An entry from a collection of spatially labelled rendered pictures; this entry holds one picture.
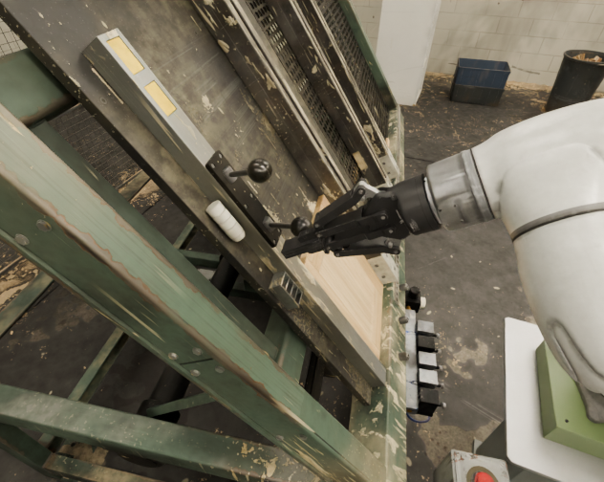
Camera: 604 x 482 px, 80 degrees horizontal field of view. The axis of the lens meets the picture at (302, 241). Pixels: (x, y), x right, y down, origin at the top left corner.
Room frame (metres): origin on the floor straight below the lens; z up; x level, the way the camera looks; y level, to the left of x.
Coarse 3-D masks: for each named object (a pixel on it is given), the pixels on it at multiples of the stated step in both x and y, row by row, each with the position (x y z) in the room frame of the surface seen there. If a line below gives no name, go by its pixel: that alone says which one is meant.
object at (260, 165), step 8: (256, 160) 0.47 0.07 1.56; (264, 160) 0.48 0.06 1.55; (224, 168) 0.54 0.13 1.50; (248, 168) 0.47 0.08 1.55; (256, 168) 0.46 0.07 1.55; (264, 168) 0.46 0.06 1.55; (232, 176) 0.52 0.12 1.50; (248, 176) 0.47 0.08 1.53; (256, 176) 0.46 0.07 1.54; (264, 176) 0.46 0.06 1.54
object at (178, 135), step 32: (96, 64) 0.55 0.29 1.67; (128, 96) 0.54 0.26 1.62; (160, 128) 0.53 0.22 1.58; (192, 128) 0.57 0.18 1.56; (192, 160) 0.53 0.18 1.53; (224, 192) 0.52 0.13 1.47; (320, 288) 0.52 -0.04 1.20; (320, 320) 0.48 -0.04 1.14; (352, 352) 0.46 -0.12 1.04; (384, 384) 0.44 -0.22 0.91
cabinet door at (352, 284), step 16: (320, 208) 0.78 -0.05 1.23; (304, 256) 0.60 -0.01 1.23; (320, 256) 0.64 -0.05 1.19; (352, 256) 0.76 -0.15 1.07; (320, 272) 0.60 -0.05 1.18; (336, 272) 0.65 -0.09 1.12; (352, 272) 0.71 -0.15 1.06; (368, 272) 0.78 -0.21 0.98; (336, 288) 0.60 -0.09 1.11; (352, 288) 0.65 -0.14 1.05; (368, 288) 0.72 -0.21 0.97; (336, 304) 0.55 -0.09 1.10; (352, 304) 0.60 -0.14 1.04; (368, 304) 0.66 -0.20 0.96; (352, 320) 0.55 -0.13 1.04; (368, 320) 0.61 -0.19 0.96; (368, 336) 0.56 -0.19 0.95
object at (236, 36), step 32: (192, 0) 0.91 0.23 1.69; (224, 0) 0.89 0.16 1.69; (224, 32) 0.89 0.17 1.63; (256, 64) 0.88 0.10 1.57; (256, 96) 0.88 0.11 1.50; (288, 96) 0.90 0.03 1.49; (288, 128) 0.87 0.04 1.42; (320, 160) 0.85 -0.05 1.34; (320, 192) 0.85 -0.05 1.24; (384, 256) 0.81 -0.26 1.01
